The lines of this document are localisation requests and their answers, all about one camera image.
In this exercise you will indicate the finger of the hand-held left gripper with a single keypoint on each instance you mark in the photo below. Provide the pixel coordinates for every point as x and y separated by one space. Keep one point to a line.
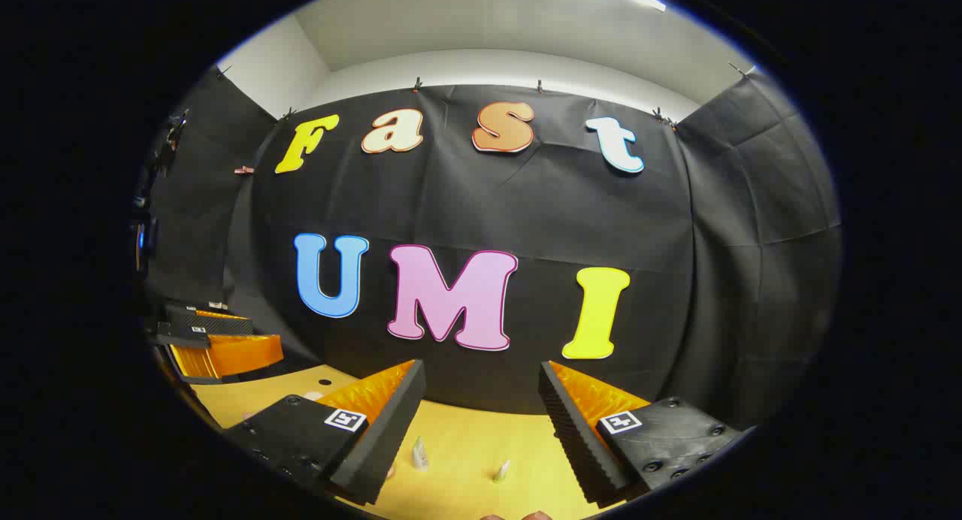
233 355
214 322

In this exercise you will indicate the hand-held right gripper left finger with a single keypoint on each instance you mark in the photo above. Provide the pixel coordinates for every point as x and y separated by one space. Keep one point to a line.
379 445

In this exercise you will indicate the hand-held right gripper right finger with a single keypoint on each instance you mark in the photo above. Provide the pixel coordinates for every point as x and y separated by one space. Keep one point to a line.
579 445

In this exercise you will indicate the black device with blue light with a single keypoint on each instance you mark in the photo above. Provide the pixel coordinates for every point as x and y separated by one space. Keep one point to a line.
144 234

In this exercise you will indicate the black backdrop cloth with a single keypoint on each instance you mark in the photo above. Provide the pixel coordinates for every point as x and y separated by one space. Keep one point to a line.
541 204

